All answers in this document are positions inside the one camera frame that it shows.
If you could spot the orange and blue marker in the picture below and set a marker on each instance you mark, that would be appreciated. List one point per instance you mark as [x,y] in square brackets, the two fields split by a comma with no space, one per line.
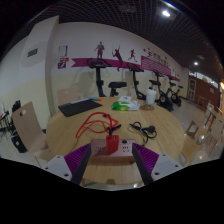
[96,98]

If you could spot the white cup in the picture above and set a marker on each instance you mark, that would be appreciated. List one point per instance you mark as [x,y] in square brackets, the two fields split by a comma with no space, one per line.
[151,97]

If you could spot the black bag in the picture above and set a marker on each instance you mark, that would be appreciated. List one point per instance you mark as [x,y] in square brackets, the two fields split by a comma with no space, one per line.
[19,143]

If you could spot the green wet wipes pack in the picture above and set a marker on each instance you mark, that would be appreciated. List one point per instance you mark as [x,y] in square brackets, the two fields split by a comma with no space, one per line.
[124,106]

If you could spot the large bright ceiling light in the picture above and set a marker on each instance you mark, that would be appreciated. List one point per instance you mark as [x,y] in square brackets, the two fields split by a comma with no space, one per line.
[166,13]

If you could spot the small ceiling light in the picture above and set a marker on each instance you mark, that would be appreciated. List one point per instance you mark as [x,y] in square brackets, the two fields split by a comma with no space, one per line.
[195,63]

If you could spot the red charger block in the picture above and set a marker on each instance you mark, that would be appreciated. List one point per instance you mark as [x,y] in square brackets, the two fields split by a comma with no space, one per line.
[112,144]

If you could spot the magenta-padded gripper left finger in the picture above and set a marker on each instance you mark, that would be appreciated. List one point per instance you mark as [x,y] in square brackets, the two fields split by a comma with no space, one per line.
[58,166]

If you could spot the wall poster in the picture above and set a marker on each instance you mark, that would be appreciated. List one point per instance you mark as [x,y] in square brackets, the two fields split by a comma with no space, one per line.
[63,56]

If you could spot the round brown coaster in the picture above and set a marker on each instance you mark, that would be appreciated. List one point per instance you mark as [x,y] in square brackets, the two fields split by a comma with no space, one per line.
[147,107]

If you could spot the plain wooden chair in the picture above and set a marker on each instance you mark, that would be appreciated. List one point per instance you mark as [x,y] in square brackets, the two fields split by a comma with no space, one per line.
[66,96]

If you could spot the row of black exercise bikes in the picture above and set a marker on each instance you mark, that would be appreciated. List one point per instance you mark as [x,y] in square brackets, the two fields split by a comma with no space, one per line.
[98,78]

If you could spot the pink power strip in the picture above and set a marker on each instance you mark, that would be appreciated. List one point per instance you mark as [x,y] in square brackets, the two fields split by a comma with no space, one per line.
[96,150]

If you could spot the white tissue pack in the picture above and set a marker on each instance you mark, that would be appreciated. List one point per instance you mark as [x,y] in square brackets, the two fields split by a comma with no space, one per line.
[124,98]

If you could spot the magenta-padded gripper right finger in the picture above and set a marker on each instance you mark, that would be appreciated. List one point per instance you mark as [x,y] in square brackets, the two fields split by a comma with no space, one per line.
[166,166]

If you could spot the grey wall sign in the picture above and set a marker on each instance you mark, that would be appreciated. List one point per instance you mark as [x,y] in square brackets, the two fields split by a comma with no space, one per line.
[32,52]

